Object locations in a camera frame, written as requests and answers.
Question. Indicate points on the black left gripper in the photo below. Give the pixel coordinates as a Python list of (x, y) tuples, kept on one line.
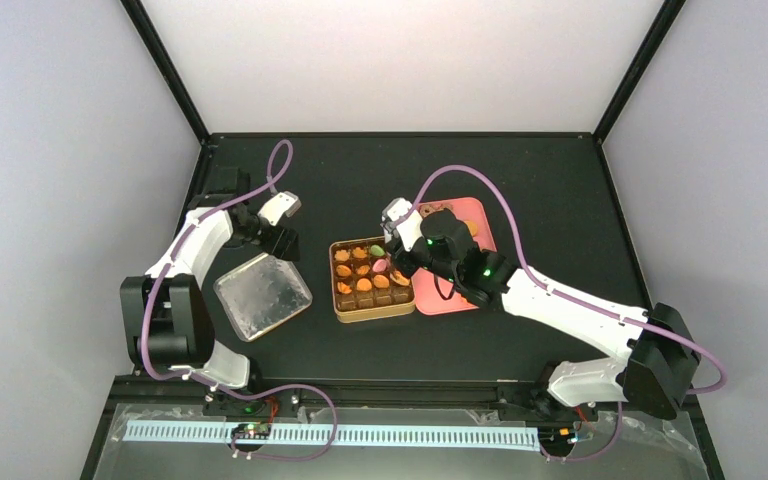
[(280, 249)]

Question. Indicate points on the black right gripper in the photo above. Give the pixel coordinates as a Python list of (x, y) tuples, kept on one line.
[(400, 263)]

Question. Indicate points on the orange cookie third row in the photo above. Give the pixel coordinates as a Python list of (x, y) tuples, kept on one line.
[(343, 288), (381, 281), (399, 279)]

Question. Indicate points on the green round macaron cookie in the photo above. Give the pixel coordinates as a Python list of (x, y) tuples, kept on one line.
[(377, 250)]

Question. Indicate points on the gold cookie tin box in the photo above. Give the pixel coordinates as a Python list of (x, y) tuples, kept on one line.
[(372, 305)]

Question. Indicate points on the round waffle cookie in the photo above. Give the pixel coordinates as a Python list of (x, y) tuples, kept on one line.
[(363, 285)]

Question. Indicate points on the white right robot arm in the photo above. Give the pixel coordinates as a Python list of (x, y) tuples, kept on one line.
[(646, 359)]

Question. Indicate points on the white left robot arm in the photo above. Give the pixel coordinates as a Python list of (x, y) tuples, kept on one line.
[(168, 328)]

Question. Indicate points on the pink plastic tray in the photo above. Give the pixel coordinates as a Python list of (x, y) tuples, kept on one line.
[(430, 291)]

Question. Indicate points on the silver tin lid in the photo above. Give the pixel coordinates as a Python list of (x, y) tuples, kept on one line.
[(262, 294)]

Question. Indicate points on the pink round macaron cookie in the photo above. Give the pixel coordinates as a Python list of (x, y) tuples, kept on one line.
[(379, 266)]

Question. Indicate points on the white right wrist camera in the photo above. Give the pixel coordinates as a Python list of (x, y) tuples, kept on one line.
[(401, 222)]

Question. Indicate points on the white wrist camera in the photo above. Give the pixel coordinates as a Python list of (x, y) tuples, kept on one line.
[(401, 222), (281, 205)]

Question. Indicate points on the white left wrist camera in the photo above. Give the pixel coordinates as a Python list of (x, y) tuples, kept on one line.
[(281, 205)]

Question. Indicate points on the light blue slotted cable duct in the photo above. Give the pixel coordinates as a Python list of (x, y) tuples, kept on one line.
[(354, 435)]

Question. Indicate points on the black enclosure frame post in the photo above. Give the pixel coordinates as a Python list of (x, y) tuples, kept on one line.
[(145, 28)]

